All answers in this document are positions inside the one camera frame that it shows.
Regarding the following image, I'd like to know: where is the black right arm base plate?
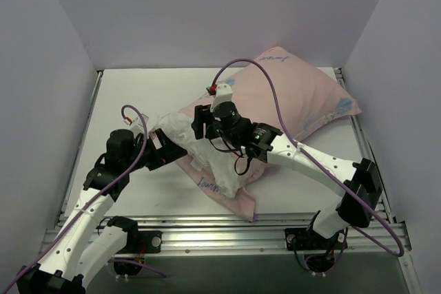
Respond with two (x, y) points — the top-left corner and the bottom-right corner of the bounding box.
(285, 227), (347, 251)

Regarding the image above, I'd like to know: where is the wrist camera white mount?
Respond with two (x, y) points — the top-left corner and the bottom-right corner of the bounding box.
(123, 114), (150, 136)
(207, 81), (233, 112)

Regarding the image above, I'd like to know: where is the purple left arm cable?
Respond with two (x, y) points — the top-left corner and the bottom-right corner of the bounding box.
(5, 103), (166, 291)

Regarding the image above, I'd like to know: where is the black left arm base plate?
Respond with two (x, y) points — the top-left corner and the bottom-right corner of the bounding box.
(137, 231), (163, 254)

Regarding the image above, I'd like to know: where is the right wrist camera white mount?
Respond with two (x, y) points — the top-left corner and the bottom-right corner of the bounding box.
(207, 81), (233, 112)

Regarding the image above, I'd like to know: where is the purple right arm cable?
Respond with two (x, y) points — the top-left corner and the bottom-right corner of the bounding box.
(212, 59), (404, 258)

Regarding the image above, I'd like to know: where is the white pillow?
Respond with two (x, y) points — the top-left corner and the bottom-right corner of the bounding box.
(150, 112), (242, 198)

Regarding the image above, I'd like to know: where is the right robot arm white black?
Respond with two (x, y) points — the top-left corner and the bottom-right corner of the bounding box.
(192, 101), (382, 248)

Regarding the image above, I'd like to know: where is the purple Elsa print pillowcase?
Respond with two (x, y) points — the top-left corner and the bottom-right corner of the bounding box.
(177, 47), (361, 221)

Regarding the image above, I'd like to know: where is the aluminium front mounting rail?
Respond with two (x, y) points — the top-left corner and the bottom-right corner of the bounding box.
(39, 211), (413, 259)

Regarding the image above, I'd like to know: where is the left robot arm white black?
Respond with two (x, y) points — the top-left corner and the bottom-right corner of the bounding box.
(17, 129), (187, 293)

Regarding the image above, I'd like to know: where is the aluminium right side rail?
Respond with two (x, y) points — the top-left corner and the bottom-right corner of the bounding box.
(334, 68), (396, 224)

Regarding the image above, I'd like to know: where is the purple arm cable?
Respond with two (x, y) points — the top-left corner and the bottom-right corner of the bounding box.
(5, 103), (166, 291)
(212, 59), (404, 258)

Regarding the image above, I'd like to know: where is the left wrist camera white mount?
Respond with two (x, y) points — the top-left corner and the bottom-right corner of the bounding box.
(123, 114), (150, 136)

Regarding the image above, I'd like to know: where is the aluminium left side rail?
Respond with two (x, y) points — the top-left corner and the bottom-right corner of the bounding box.
(63, 70), (103, 204)

